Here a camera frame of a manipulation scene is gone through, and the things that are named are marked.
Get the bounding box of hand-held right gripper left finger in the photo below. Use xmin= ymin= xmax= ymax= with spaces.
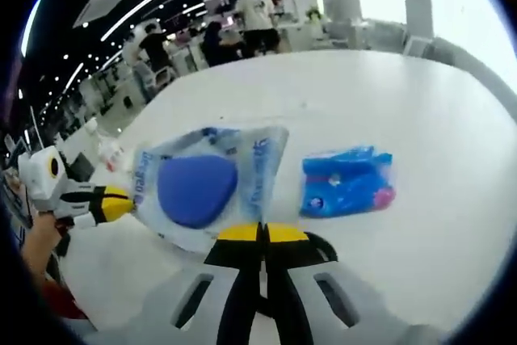
xmin=84 ymin=222 xmax=267 ymax=345

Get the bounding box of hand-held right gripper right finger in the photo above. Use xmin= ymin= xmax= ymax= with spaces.
xmin=264 ymin=222 xmax=448 ymax=345

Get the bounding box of blue oval pad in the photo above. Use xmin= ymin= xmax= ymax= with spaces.
xmin=156 ymin=155 xmax=238 ymax=228

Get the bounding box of blue tissue packet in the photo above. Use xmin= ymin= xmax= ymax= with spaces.
xmin=299 ymin=144 xmax=396 ymax=219

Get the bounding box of clear plastic bag blue print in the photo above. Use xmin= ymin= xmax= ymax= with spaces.
xmin=132 ymin=124 xmax=291 ymax=254

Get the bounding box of person's left hand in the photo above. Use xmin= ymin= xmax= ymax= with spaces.
xmin=24 ymin=211 xmax=61 ymax=258

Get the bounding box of ceiling air vent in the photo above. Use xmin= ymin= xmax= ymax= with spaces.
xmin=72 ymin=0 xmax=133 ymax=30

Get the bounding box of white table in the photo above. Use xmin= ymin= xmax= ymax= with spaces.
xmin=52 ymin=48 xmax=517 ymax=345

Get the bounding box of green potted plant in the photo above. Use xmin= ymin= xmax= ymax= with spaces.
xmin=305 ymin=4 xmax=325 ymax=26

